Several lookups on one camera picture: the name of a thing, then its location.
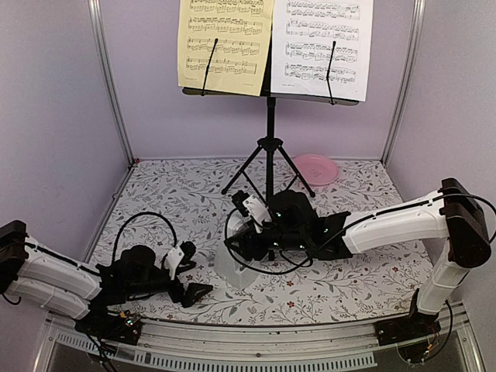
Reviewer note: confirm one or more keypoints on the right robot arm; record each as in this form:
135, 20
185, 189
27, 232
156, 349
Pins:
450, 213

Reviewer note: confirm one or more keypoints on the aluminium front rail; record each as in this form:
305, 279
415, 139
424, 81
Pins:
347, 346

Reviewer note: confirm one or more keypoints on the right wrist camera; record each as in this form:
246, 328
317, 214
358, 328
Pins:
251, 206

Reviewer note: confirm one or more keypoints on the floral patterned table cloth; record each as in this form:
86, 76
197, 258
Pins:
206, 241

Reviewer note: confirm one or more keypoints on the black perforated music stand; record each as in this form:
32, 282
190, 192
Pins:
271, 155

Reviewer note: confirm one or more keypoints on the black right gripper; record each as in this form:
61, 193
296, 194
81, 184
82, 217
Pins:
239, 238

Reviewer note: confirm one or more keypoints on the white metronome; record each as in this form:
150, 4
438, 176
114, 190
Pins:
233, 271

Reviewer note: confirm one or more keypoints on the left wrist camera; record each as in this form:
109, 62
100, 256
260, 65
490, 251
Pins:
179, 259

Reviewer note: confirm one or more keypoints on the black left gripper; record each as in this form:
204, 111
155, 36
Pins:
188, 299

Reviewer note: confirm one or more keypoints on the white sheet music page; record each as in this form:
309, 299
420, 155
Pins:
321, 48

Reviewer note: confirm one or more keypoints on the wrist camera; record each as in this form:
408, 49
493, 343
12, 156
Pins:
179, 259
251, 206

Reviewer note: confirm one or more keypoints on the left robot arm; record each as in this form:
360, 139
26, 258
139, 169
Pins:
73, 288

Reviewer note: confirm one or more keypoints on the right aluminium corner post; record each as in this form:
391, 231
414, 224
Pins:
415, 36

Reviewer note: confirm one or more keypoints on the pink plastic plate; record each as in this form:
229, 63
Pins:
316, 169

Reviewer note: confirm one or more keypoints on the yellow sheet music page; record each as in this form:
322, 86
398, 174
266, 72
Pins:
224, 45

